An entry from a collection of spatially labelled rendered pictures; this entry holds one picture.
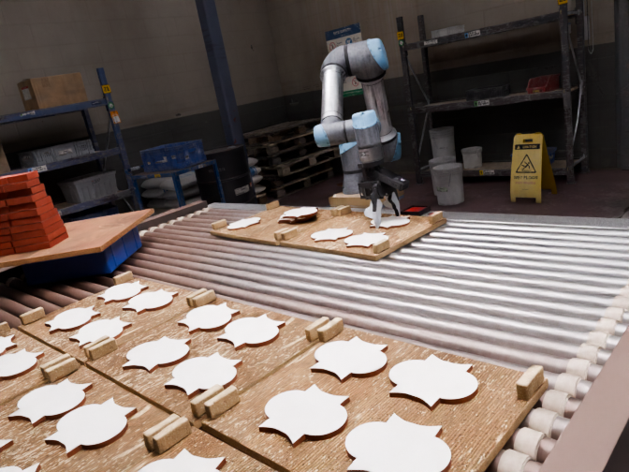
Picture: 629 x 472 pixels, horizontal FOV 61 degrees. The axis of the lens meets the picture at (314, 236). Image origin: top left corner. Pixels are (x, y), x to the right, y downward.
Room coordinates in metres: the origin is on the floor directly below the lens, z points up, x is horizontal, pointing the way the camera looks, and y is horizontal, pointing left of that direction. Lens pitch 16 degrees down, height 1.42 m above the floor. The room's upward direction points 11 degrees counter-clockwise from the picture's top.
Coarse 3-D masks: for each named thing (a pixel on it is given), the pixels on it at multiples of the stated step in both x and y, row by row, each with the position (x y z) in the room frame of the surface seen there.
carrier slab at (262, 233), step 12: (252, 216) 2.11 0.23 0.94; (264, 216) 2.07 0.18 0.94; (276, 216) 2.03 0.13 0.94; (324, 216) 1.89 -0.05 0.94; (336, 216) 1.87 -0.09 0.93; (252, 228) 1.92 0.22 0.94; (264, 228) 1.89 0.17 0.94; (276, 228) 1.86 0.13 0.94; (288, 228) 1.82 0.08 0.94; (300, 228) 1.79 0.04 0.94; (252, 240) 1.79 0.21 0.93; (264, 240) 1.73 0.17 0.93; (276, 240) 1.70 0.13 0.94
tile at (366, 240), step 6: (366, 234) 1.55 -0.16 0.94; (372, 234) 1.54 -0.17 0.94; (378, 234) 1.52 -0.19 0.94; (384, 234) 1.53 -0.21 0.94; (348, 240) 1.52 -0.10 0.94; (354, 240) 1.51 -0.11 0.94; (360, 240) 1.50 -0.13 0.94; (366, 240) 1.49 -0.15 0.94; (372, 240) 1.48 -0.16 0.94; (378, 240) 1.47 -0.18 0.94; (348, 246) 1.47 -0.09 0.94; (354, 246) 1.47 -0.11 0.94; (360, 246) 1.46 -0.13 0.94; (366, 246) 1.44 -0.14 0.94
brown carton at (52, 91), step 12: (24, 84) 5.43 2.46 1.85; (36, 84) 5.35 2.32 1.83; (48, 84) 5.42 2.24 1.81; (60, 84) 5.50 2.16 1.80; (72, 84) 5.58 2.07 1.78; (24, 96) 5.49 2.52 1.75; (36, 96) 5.33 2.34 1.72; (48, 96) 5.40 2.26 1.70; (60, 96) 5.47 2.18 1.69; (72, 96) 5.55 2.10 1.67; (84, 96) 5.64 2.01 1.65; (24, 108) 5.57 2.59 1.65; (36, 108) 5.38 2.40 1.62
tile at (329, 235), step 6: (312, 234) 1.66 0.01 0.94; (318, 234) 1.64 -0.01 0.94; (324, 234) 1.63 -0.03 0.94; (330, 234) 1.62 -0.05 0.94; (336, 234) 1.61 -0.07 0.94; (342, 234) 1.60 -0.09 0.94; (348, 234) 1.58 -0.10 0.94; (318, 240) 1.59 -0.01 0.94; (324, 240) 1.58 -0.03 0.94; (330, 240) 1.57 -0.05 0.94; (336, 240) 1.57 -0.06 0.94
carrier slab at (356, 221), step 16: (320, 224) 1.80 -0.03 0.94; (336, 224) 1.76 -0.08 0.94; (352, 224) 1.72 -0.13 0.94; (368, 224) 1.69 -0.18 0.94; (416, 224) 1.59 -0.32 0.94; (432, 224) 1.55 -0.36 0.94; (288, 240) 1.67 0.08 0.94; (304, 240) 1.64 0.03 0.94; (400, 240) 1.46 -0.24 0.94; (352, 256) 1.43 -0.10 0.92; (368, 256) 1.39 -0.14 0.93; (384, 256) 1.39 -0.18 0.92
